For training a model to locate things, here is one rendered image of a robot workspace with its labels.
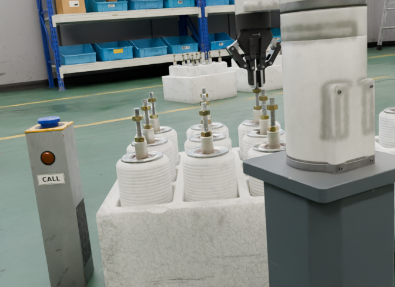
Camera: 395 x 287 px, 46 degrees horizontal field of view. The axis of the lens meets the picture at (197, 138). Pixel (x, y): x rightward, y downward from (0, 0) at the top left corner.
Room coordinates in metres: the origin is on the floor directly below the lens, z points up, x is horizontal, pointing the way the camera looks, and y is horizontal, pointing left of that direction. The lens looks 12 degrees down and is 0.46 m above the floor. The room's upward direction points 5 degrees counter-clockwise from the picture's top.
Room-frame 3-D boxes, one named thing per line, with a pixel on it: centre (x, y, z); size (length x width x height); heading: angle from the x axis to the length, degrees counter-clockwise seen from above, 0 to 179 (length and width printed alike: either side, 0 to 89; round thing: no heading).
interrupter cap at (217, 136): (0.93, -0.02, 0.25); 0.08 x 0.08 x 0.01
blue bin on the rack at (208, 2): (6.25, -0.29, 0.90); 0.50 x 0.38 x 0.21; 26
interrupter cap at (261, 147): (0.81, -0.13, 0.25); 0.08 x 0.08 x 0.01
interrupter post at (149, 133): (0.93, 0.10, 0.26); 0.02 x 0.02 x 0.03
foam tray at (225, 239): (0.93, -0.02, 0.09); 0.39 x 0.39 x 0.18; 88
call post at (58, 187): (0.86, 0.27, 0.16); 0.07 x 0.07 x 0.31; 88
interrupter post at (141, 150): (0.81, 0.10, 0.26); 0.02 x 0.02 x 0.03
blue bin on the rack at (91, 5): (5.63, 0.92, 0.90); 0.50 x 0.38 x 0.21; 28
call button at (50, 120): (0.86, 0.27, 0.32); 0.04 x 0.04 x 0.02
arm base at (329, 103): (0.53, -0.15, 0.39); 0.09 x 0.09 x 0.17; 27
